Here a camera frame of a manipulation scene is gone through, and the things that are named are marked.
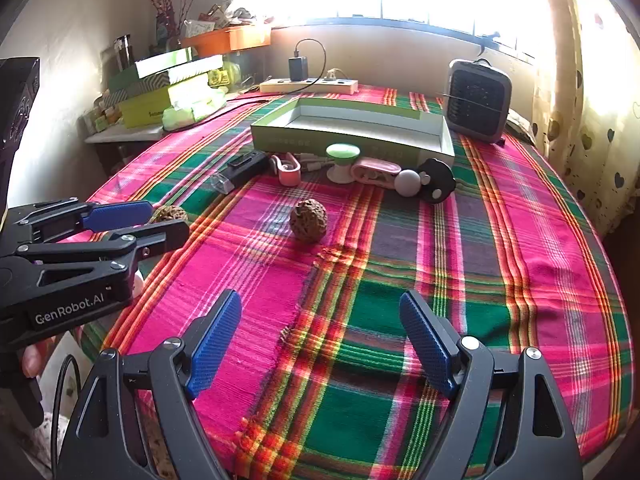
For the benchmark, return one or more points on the green tissue pack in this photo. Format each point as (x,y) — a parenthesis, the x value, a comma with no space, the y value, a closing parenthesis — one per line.
(185,115)

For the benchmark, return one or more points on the yellow-green printed bag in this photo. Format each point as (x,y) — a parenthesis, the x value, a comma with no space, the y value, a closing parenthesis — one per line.
(220,77)

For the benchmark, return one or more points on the brown walnut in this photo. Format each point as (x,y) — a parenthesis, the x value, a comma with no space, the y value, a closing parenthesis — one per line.
(170,212)
(308,221)

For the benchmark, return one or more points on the beige power strip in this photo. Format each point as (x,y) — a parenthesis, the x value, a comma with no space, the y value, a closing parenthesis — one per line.
(280,86)

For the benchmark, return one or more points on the green-topped white knob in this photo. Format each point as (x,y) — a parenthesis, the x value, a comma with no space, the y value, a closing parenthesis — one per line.
(342,151)

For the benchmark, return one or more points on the striped white box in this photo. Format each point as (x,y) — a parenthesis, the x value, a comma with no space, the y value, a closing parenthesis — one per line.
(160,82)

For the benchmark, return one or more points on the yellow-green box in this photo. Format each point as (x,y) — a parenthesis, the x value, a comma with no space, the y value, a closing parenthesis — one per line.
(145,112)

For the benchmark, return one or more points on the orange tray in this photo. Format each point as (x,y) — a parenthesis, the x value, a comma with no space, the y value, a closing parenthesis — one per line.
(225,40)

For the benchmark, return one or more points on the pink oval case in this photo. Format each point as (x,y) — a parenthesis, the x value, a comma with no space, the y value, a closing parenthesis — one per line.
(375,167)

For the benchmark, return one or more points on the black charger adapter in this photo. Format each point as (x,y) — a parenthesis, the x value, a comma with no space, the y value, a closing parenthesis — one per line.
(297,69)

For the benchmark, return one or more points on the cream heart-print curtain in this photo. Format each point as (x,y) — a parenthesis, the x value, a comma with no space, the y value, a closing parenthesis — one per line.
(590,110)

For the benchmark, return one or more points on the clutter of small packets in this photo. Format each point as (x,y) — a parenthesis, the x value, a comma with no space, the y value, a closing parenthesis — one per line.
(215,15)

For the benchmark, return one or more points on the plaid pink green blanket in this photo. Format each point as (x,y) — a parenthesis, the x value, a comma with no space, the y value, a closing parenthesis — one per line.
(350,310)

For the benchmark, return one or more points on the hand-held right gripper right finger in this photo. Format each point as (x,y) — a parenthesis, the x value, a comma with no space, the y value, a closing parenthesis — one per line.
(427,340)

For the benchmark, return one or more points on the white side table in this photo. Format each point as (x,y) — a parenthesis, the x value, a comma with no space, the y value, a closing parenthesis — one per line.
(125,132)

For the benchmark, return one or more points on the person's left hand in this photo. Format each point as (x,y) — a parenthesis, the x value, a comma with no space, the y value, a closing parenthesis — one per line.
(36,360)

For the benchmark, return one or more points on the black window latch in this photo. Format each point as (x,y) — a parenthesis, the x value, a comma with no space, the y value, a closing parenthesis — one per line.
(487,40)

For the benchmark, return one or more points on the green cardboard box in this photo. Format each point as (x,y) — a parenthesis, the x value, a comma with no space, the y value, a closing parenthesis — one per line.
(350,125)

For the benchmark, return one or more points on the black disc with white dots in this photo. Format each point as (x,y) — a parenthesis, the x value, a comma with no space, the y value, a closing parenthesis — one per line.
(440,170)

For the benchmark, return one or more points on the dark grey rectangular device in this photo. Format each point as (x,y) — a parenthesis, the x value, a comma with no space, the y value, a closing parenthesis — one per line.
(245,167)

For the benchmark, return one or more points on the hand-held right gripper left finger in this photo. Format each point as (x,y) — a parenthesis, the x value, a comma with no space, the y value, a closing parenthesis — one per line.
(215,340)

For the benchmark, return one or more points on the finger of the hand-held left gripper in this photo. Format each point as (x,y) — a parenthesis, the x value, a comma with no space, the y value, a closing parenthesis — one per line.
(120,214)
(155,237)

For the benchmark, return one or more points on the bright green flat box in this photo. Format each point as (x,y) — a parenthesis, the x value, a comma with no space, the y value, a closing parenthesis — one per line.
(165,62)

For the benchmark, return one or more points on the dark tumbler cup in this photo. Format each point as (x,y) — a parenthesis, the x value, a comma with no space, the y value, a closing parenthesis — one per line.
(124,52)

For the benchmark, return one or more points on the grey space heater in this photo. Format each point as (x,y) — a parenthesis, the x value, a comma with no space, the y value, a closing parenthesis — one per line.
(475,95)

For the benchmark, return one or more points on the pink curved ear hook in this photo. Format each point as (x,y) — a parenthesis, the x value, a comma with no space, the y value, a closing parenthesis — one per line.
(292,177)

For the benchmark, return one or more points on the row of small green packets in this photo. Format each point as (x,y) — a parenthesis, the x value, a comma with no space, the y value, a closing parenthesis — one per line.
(102,115)

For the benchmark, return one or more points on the white plug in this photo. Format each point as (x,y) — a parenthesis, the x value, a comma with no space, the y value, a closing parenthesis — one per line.
(332,74)

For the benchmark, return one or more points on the white ball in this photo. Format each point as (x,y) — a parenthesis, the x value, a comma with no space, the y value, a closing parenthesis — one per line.
(409,180)

